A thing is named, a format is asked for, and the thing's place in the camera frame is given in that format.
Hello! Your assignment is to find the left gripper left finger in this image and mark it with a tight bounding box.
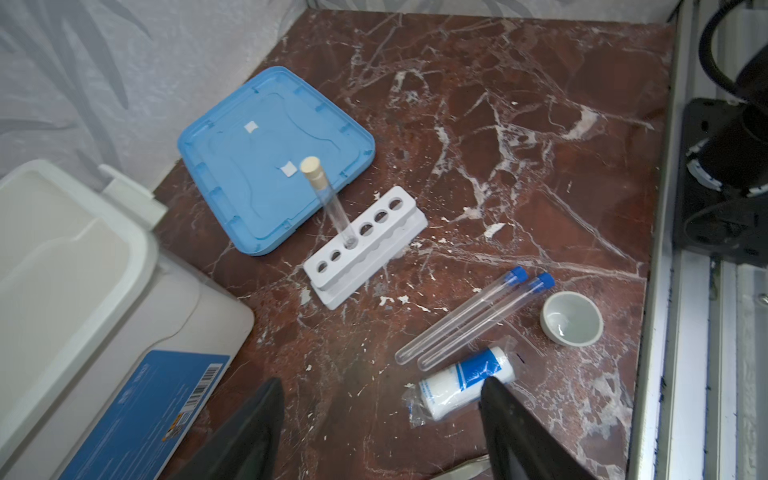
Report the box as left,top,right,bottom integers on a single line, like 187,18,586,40
173,378,284,479

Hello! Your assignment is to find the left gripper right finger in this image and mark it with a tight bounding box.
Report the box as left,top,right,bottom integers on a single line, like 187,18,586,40
479,377,594,480

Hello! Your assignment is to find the blue-capped test tube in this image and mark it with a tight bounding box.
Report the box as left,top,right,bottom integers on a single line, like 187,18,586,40
417,273,555,372
394,267,528,365

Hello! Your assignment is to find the cork-stoppered glass test tube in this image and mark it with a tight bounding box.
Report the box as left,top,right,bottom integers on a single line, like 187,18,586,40
300,156,358,249

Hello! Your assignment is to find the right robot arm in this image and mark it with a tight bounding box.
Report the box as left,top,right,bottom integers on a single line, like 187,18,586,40
698,1,767,197

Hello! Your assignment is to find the white gauze roll blue label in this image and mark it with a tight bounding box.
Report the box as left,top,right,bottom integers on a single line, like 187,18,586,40
403,347,516,428

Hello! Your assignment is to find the small white ceramic crucible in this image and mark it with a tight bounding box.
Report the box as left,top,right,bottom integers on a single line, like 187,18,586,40
540,291,604,348

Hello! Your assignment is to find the white plastic storage bin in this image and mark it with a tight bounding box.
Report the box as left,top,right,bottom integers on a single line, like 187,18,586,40
1,160,254,479

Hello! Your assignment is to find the white test tube rack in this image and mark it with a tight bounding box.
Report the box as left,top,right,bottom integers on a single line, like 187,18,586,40
303,186,428,310

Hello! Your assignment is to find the blue plastic bin lid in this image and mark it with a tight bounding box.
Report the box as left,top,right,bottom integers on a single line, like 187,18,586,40
177,66,376,256

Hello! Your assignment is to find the aluminium front rail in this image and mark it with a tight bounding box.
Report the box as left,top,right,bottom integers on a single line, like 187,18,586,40
628,1,767,479

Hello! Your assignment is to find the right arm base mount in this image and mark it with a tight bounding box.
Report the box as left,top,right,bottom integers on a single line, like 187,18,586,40
674,98,767,267

